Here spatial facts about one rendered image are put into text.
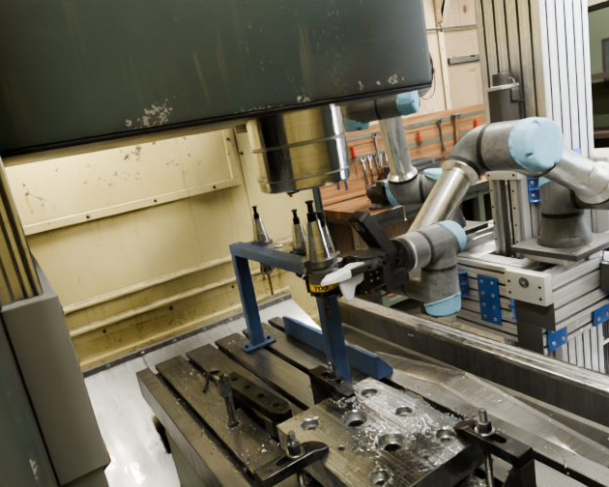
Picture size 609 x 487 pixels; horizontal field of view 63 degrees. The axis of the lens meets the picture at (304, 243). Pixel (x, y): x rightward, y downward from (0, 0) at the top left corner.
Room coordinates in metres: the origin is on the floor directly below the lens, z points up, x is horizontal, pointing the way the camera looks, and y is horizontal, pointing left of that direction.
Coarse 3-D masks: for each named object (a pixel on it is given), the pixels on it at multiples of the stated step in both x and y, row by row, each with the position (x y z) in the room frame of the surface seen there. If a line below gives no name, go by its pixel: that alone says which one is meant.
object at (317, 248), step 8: (312, 224) 0.84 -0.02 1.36; (320, 224) 0.85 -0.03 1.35; (312, 232) 0.84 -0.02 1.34; (320, 232) 0.84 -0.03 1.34; (312, 240) 0.84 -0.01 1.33; (320, 240) 0.84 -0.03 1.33; (312, 248) 0.84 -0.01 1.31; (320, 248) 0.83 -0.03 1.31; (328, 248) 0.84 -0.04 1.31; (312, 256) 0.83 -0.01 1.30; (320, 256) 0.83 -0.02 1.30; (328, 256) 0.84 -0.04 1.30
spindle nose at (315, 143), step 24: (264, 120) 0.79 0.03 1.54; (288, 120) 0.77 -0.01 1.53; (312, 120) 0.78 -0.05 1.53; (336, 120) 0.80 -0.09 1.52; (264, 144) 0.79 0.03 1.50; (288, 144) 0.77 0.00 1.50; (312, 144) 0.77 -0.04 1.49; (336, 144) 0.80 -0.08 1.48; (264, 168) 0.80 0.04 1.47; (288, 168) 0.78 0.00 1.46; (312, 168) 0.77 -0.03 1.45; (336, 168) 0.79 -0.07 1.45; (264, 192) 0.82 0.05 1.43
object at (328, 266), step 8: (336, 256) 0.85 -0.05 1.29; (304, 264) 0.84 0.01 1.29; (312, 264) 0.82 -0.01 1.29; (320, 264) 0.82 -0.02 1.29; (328, 264) 0.82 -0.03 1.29; (336, 264) 0.85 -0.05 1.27; (304, 272) 0.84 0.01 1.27; (312, 272) 0.84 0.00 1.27; (320, 272) 0.82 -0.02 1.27; (328, 272) 0.82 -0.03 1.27
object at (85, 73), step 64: (0, 0) 0.55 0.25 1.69; (64, 0) 0.58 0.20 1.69; (128, 0) 0.61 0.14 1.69; (192, 0) 0.65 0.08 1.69; (256, 0) 0.69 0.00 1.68; (320, 0) 0.74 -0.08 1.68; (384, 0) 0.80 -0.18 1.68; (0, 64) 0.54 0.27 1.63; (64, 64) 0.57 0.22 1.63; (128, 64) 0.60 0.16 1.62; (192, 64) 0.64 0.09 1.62; (256, 64) 0.68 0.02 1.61; (320, 64) 0.73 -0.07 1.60; (384, 64) 0.79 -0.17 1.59; (0, 128) 0.53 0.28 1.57; (64, 128) 0.56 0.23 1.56; (128, 128) 0.60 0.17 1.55; (192, 128) 0.68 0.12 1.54
